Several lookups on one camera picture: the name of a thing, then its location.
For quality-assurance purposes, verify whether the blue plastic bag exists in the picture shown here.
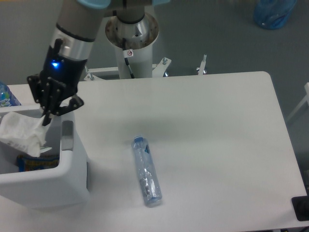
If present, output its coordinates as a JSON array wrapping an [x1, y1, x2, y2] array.
[[253, 0, 297, 30]]

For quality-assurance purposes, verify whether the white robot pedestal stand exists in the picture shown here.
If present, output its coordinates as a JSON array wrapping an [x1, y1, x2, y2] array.
[[83, 5, 208, 82]]

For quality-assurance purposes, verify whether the black device at table corner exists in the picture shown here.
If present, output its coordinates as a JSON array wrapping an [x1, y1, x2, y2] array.
[[292, 196, 309, 221]]

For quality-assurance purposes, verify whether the blue snack wrapper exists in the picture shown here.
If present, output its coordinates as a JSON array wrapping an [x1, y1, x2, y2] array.
[[16, 155, 60, 172]]

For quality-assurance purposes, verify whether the white frame at right edge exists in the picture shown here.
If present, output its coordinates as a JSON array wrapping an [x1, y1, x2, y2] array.
[[286, 82, 309, 125]]

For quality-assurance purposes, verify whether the clear plastic bottle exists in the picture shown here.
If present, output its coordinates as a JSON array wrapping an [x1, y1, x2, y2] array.
[[131, 136, 162, 207]]

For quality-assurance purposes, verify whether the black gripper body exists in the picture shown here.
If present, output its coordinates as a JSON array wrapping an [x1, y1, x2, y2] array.
[[40, 47, 87, 101]]

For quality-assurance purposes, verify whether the white plastic trash can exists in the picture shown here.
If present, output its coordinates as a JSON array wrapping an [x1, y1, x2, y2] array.
[[0, 112, 90, 208]]

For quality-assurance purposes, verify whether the blue labelled bottle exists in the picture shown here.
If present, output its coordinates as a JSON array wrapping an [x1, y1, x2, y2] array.
[[0, 82, 21, 107]]

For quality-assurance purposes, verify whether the white tissue paper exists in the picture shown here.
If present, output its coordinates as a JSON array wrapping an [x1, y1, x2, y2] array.
[[0, 112, 49, 157]]

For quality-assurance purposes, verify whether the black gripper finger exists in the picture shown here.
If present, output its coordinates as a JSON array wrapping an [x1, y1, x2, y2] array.
[[27, 74, 66, 126], [51, 95, 84, 116]]

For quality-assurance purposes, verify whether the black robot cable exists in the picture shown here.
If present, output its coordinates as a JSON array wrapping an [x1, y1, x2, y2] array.
[[122, 37, 136, 79]]

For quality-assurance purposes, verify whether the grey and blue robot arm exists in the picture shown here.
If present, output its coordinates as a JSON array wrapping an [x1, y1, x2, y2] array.
[[27, 0, 160, 126]]

